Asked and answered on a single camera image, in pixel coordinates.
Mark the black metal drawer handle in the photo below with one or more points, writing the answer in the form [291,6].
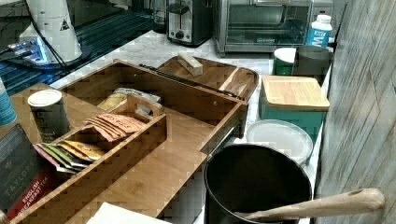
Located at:
[231,134]

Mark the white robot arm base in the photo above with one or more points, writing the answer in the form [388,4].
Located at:
[51,32]

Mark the yellow packet in drawer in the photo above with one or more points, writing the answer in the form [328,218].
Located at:
[120,94]

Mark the wooden drawer organizer box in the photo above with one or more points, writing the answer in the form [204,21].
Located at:
[144,172]

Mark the brown wooden serving tray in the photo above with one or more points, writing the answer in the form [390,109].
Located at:
[235,79]

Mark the small wooden block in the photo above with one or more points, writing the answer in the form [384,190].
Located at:
[189,63]

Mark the black round pot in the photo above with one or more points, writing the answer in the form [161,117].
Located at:
[247,178]

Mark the orange tea bag packets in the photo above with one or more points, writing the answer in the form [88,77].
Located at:
[114,127]

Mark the black silver toaster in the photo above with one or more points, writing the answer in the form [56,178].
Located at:
[189,22]

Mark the white round plate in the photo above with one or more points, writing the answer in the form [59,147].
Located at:
[283,136]

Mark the silver toaster oven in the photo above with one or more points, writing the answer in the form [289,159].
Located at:
[261,26]

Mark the teal box with wooden lid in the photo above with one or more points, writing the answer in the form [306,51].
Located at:
[298,100]

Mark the green mug white inside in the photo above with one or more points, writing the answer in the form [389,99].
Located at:
[284,61]

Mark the wooden tea bag caddy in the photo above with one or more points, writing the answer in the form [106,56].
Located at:
[80,189]

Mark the grey metal canister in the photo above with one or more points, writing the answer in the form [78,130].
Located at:
[312,61]

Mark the white paper napkin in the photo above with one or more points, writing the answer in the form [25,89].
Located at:
[112,214]

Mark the yellow green tea bag packets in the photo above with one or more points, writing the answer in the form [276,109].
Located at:
[69,156]

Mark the white blue plastic bottle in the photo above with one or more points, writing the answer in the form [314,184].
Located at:
[320,31]

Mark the grey cylindrical tea tin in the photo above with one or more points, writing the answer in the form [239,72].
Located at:
[50,114]

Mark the Taylors English breakfast tea box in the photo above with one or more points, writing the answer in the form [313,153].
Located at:
[25,177]

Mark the blue cylindrical container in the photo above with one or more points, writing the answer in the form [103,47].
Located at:
[7,111]

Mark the wooden spoon handle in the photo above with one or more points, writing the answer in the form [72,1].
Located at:
[349,203]

